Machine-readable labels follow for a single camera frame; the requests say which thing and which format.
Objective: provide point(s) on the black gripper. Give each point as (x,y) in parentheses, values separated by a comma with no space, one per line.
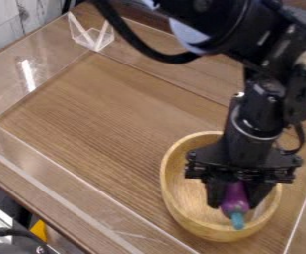
(244,156)

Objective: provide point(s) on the purple toy eggplant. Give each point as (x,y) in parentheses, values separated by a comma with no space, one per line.
(235,205)

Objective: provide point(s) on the brown wooden bowl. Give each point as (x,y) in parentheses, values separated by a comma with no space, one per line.
(185,196)

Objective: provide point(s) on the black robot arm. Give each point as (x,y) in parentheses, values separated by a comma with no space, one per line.
(260,34)

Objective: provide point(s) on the yellow label on equipment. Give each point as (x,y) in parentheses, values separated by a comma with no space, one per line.
(39,230)

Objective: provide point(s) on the clear acrylic tray wall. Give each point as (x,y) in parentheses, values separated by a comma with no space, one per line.
(89,217)

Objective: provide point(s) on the clear acrylic corner bracket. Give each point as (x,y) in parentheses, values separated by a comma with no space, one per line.
(91,38)

